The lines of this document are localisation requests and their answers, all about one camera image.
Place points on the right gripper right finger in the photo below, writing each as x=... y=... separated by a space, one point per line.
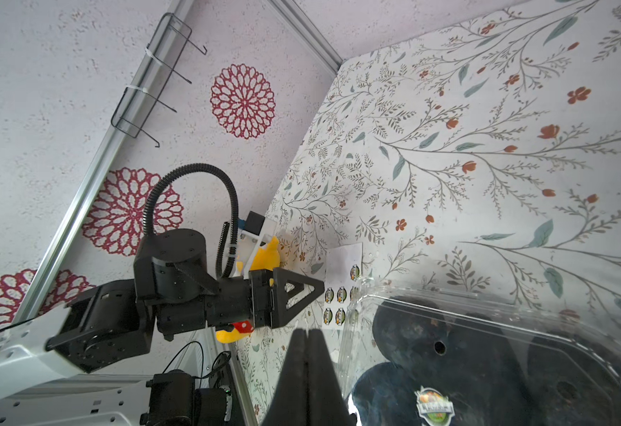
x=325 y=403

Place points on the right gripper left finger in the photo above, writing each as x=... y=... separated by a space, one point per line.
x=289 y=405

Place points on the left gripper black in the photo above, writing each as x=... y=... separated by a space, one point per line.
x=278 y=296

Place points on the white sticker label sheet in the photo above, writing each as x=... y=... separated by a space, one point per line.
x=343 y=271

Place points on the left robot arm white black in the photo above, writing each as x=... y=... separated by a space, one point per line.
x=171 y=292

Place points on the round fruit sticker on box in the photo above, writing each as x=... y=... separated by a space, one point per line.
x=433 y=407

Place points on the yellow red plush toy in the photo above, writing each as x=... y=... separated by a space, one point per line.
x=266 y=258

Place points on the blackberry clamshell box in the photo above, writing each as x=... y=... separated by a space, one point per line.
x=499 y=366

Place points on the floral table mat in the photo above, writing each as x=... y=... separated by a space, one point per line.
x=484 y=157

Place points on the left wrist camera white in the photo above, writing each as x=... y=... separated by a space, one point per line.
x=254 y=232

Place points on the black wire wall rack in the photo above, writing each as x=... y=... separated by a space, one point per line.
x=162 y=55

